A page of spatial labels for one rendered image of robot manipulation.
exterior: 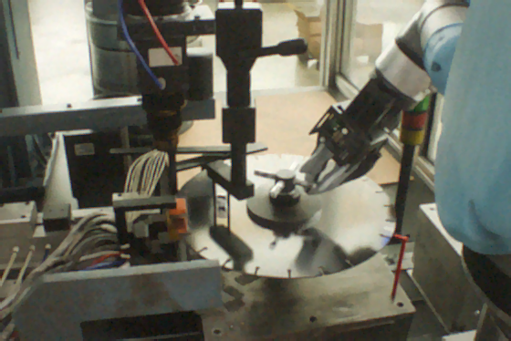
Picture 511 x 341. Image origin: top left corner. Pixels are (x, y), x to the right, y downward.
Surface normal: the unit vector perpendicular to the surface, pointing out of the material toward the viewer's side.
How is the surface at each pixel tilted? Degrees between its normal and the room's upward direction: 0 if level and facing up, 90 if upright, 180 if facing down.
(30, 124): 90
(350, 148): 79
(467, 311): 90
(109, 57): 90
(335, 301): 0
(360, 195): 0
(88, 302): 90
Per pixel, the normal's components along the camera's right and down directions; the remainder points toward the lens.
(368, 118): -0.56, 0.21
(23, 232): 0.19, 0.47
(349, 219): 0.01, -0.88
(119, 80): -0.32, 0.45
